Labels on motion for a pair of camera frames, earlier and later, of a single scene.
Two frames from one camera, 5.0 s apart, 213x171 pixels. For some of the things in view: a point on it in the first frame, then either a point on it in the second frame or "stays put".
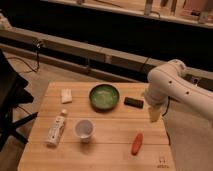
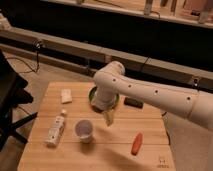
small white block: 66,95 stays put
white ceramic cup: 85,129 stays put
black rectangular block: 134,102 stays put
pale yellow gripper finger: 155,113 -> 109,116
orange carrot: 137,144 stays put
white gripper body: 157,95 -> 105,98
